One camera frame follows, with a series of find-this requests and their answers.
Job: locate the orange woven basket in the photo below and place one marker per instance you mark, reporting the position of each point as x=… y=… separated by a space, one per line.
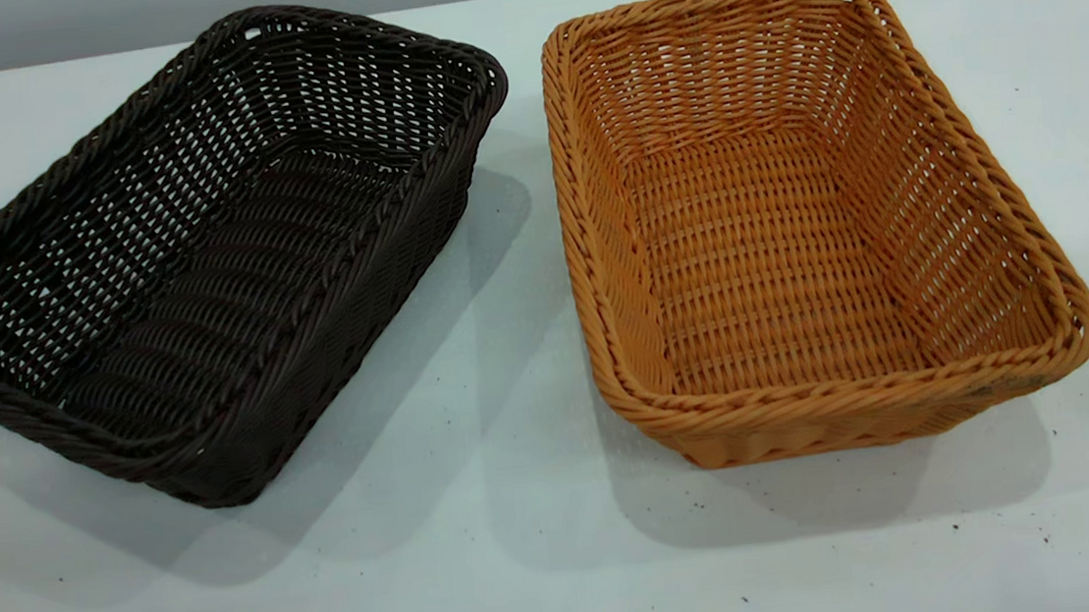
x=777 y=256

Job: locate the black woven basket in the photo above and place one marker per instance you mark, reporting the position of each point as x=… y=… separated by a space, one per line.
x=207 y=276

